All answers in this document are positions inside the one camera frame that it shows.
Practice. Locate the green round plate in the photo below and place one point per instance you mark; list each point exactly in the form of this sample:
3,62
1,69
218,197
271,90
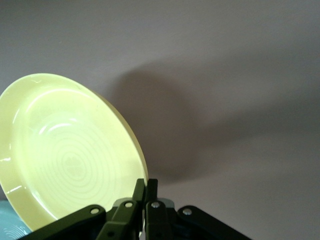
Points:
10,222

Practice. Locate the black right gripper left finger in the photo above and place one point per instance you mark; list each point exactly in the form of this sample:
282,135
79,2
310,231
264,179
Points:
125,215

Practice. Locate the yellow round plate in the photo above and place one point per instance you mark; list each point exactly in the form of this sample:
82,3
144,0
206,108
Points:
67,150

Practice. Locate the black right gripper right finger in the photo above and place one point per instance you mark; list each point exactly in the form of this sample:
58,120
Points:
156,215

